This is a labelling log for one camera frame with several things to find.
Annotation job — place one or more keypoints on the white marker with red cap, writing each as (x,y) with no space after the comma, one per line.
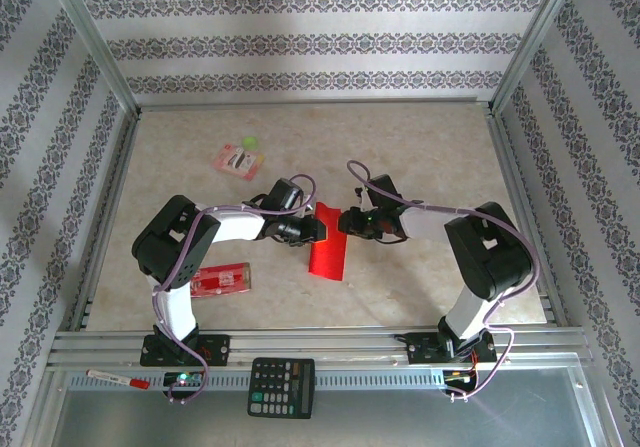
(115,378)

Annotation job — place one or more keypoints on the long aluminium base rail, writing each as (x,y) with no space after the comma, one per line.
(325,344)

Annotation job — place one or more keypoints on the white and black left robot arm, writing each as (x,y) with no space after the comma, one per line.
(235,227)

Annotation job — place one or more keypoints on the black calculator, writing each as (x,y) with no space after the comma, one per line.
(282,387)

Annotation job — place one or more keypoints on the controller board with green light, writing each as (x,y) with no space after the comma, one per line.
(182,378)

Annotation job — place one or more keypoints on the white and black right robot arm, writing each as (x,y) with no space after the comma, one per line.
(425,222)

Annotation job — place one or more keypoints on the green round lid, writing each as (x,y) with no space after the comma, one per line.
(250,142)

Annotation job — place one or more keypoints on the aluminium frame post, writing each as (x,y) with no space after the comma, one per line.
(538,42)
(95,42)

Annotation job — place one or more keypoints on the pink blister pack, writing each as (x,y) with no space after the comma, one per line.
(235,161)

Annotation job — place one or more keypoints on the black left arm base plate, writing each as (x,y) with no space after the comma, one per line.
(220,349)

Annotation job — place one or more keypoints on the grey metal sheet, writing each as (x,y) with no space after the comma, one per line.
(400,422)

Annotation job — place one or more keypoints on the aluminium rail along wall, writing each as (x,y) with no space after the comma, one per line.
(310,103)

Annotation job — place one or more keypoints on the red clear-lidded package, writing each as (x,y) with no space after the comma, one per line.
(225,279)

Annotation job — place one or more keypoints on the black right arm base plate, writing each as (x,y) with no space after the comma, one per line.
(420,349)

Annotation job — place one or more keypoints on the aluminium side rail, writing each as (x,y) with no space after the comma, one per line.
(105,227)
(511,167)

